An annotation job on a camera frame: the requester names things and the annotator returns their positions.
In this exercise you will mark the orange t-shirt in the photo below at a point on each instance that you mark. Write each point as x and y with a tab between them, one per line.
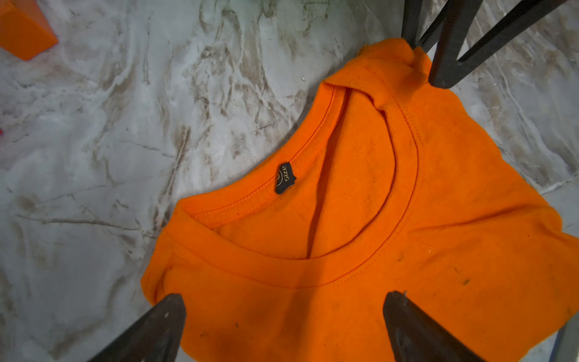
388	185

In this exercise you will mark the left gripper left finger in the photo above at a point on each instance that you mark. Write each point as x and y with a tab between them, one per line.
154	337

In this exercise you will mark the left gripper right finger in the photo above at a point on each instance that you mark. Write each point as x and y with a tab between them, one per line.
415	336

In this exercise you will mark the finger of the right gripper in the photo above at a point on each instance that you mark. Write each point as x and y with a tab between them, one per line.
410	27
449	67

